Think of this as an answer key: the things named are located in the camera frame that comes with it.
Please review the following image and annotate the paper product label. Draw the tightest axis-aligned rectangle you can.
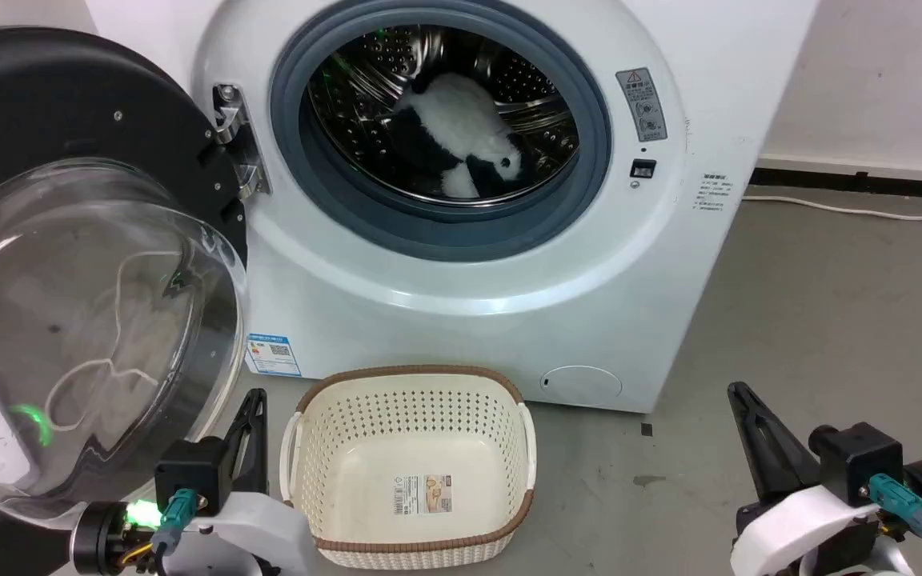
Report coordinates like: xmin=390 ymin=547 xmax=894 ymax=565
xmin=394 ymin=474 xmax=454 ymax=517

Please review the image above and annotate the cream laundry basket brown rim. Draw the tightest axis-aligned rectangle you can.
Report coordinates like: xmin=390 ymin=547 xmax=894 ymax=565
xmin=279 ymin=366 xmax=538 ymax=570

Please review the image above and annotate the chrome door hinge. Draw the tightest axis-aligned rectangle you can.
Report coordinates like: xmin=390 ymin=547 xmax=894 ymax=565
xmin=212 ymin=82 xmax=272 ymax=201

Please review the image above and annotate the white front-load washing machine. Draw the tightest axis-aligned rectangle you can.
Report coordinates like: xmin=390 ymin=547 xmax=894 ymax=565
xmin=85 ymin=0 xmax=822 ymax=415

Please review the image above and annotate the teal plug cable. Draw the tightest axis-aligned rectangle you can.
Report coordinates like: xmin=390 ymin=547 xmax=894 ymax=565
xmin=129 ymin=487 xmax=199 ymax=570
xmin=868 ymin=473 xmax=922 ymax=576

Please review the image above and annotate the teal plug left cable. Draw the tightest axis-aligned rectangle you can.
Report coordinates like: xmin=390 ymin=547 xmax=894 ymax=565
xmin=129 ymin=487 xmax=199 ymax=570

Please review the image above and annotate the blue white energy label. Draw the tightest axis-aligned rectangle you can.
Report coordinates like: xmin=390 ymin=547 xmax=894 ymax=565
xmin=245 ymin=333 xmax=303 ymax=378

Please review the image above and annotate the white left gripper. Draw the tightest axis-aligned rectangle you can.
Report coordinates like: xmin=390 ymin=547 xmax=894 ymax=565
xmin=158 ymin=389 xmax=319 ymax=576

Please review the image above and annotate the round white filter cover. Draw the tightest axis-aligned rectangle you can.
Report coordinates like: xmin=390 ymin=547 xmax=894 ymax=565
xmin=539 ymin=366 xmax=623 ymax=402

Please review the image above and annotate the teal plug right cable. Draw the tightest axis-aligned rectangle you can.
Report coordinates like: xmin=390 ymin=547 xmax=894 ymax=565
xmin=868 ymin=473 xmax=922 ymax=576

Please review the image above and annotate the black wall baseboard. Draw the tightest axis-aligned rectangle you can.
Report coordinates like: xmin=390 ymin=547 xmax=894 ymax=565
xmin=752 ymin=156 xmax=922 ymax=201

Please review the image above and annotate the white floor cable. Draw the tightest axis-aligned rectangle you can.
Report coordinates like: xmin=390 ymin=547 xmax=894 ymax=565
xmin=741 ymin=194 xmax=922 ymax=222

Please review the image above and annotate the steel perforated washer drum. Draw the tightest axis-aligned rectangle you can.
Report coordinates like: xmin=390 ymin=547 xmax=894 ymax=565
xmin=307 ymin=24 xmax=582 ymax=207

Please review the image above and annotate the small printed text sticker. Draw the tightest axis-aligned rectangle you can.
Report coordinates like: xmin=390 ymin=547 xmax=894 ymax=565
xmin=693 ymin=172 xmax=738 ymax=218

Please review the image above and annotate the black and white panda plush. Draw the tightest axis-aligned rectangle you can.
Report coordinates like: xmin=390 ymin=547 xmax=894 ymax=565
xmin=387 ymin=72 xmax=532 ymax=199

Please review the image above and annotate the grey warning sticker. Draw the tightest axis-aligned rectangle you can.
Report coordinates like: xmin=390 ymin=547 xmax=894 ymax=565
xmin=615 ymin=67 xmax=668 ymax=143

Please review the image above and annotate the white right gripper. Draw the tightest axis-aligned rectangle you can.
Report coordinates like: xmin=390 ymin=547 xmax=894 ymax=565
xmin=728 ymin=382 xmax=884 ymax=576

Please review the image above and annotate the black washer door glass bowl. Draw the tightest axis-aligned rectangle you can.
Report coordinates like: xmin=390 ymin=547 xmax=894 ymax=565
xmin=0 ymin=26 xmax=252 ymax=525

